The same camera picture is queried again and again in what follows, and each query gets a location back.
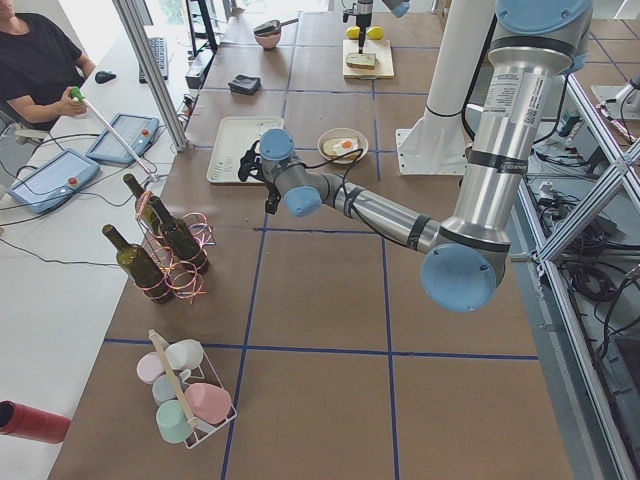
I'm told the cream bear tray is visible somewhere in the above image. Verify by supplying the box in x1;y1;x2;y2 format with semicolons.
206;116;284;184

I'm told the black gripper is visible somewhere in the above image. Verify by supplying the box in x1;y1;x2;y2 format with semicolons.
342;0;373;52
238;140;280;215

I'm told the white round plate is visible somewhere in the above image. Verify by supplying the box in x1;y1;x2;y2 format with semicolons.
317;128;369;165

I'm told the grey folded cloth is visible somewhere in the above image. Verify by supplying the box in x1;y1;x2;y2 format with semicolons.
228;74;261;95

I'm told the long metal pointer stick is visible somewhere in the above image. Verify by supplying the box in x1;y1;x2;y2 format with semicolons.
69;86;160;183

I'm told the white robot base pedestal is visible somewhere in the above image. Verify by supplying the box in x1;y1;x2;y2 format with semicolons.
396;0;495;175

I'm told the bread slice on plate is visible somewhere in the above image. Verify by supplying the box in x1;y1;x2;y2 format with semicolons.
321;137;361;161

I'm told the near teach pendant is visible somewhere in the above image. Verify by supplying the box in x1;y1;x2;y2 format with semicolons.
9;149;100;214

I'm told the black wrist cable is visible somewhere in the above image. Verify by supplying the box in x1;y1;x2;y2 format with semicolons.
304;148;366;221

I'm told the metal scoop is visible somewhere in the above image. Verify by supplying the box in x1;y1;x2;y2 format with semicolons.
253;18;298;36

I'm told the white wire cup rack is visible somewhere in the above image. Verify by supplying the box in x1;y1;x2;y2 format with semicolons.
138;330;237;449

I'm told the lilac cup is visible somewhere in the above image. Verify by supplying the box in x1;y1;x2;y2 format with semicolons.
136;352;165;385

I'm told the person in black shirt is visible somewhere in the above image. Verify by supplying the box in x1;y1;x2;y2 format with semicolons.
1;1;95;130

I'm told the black computer mouse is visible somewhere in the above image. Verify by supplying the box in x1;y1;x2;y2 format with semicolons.
94;70;117;84

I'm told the dark green wine bottle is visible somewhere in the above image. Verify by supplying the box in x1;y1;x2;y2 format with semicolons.
102;224;174;304

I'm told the copper wire bottle rack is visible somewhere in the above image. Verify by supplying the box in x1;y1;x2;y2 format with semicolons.
144;211;215;302

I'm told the teach pendant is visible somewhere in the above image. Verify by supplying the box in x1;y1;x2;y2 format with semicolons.
9;149;100;214
86;113;160;165

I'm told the yellow lemon left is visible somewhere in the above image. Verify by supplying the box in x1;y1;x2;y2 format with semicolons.
366;26;385;41

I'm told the black keyboard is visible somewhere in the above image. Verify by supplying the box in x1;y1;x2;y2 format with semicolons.
148;37;169;80

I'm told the fried egg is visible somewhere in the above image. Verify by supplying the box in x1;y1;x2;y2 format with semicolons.
333;138;358;156

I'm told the pink bowl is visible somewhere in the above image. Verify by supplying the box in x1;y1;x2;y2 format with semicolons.
254;28;281;50

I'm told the red cylinder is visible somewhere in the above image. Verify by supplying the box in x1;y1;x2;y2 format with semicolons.
1;400;71;444

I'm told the mint green cup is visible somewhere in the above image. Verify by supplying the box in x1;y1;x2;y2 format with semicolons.
156;399;193;444

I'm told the white cup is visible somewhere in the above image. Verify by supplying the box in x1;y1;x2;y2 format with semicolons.
165;339;204;370

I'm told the bread slice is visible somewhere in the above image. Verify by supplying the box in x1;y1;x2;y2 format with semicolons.
345;52;376;70
321;137;361;161

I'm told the pink cup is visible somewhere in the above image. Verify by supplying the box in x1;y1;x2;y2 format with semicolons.
185;383;232;424

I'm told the aluminium frame post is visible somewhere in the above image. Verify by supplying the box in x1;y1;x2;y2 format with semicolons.
113;0;188;152

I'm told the far teach pendant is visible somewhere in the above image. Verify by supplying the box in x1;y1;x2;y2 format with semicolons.
86;113;160;165

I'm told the wooden cutting board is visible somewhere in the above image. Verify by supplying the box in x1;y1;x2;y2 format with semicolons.
342;39;395;79

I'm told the grey blue cup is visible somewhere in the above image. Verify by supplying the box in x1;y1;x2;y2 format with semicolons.
152;374;177;406

